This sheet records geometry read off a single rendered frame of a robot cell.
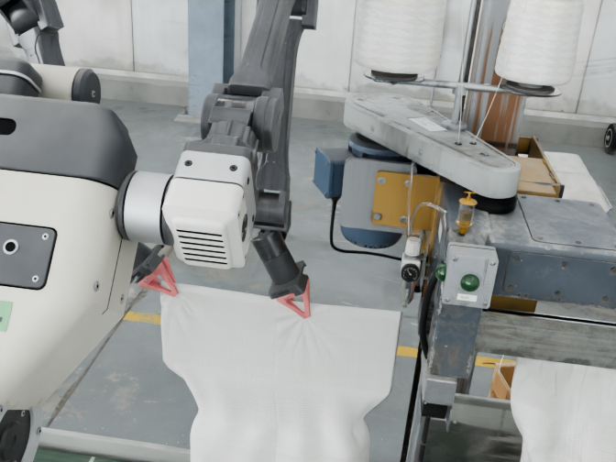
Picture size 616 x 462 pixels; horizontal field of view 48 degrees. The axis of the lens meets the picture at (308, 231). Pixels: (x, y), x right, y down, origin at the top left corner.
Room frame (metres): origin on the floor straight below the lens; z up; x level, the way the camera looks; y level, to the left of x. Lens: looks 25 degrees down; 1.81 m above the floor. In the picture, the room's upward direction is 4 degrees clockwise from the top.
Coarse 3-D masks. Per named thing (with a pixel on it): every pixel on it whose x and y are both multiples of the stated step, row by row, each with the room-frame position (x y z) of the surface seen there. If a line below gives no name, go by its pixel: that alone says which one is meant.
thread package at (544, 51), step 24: (528, 0) 1.29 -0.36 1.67; (552, 0) 1.27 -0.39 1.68; (576, 0) 1.28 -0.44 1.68; (528, 24) 1.28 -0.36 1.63; (552, 24) 1.26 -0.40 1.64; (576, 24) 1.28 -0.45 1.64; (504, 48) 1.31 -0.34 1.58; (528, 48) 1.27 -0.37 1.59; (552, 48) 1.26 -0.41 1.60; (576, 48) 1.29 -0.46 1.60; (504, 72) 1.30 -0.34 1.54; (528, 72) 1.27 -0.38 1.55; (552, 72) 1.26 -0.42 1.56
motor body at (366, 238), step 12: (348, 144) 1.53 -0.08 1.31; (360, 144) 1.46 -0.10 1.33; (372, 144) 1.47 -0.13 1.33; (360, 156) 1.46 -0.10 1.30; (372, 156) 1.44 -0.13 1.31; (384, 156) 1.44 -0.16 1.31; (396, 156) 1.45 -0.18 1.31; (348, 228) 1.46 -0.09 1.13; (348, 240) 1.46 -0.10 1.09; (360, 240) 1.44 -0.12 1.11; (372, 240) 1.43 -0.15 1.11; (384, 240) 1.43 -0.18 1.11; (396, 240) 1.46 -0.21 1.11
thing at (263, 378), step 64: (192, 320) 1.23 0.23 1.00; (256, 320) 1.20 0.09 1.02; (320, 320) 1.19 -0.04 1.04; (384, 320) 1.18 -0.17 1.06; (192, 384) 1.20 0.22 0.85; (256, 384) 1.19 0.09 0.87; (320, 384) 1.19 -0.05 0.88; (384, 384) 1.18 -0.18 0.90; (192, 448) 1.13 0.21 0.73; (256, 448) 1.11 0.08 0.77; (320, 448) 1.11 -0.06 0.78
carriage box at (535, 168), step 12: (528, 144) 1.59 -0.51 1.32; (516, 156) 1.55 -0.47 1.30; (528, 156) 1.59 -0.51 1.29; (540, 156) 1.47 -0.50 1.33; (528, 168) 1.37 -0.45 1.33; (540, 168) 1.38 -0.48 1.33; (552, 168) 1.37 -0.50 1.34; (528, 180) 1.30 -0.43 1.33; (540, 180) 1.31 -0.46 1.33; (552, 180) 1.31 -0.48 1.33; (432, 228) 1.32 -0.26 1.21; (492, 300) 1.28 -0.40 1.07; (504, 300) 1.28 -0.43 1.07; (516, 300) 1.28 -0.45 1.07; (528, 300) 1.27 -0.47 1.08
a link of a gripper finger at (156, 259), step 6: (150, 258) 1.21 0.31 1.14; (156, 258) 1.22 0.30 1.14; (162, 258) 1.24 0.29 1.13; (168, 258) 1.26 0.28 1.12; (150, 264) 1.20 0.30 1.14; (156, 264) 1.21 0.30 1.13; (168, 264) 1.25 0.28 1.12; (150, 270) 1.19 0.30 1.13; (168, 270) 1.24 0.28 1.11; (156, 282) 1.24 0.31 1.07
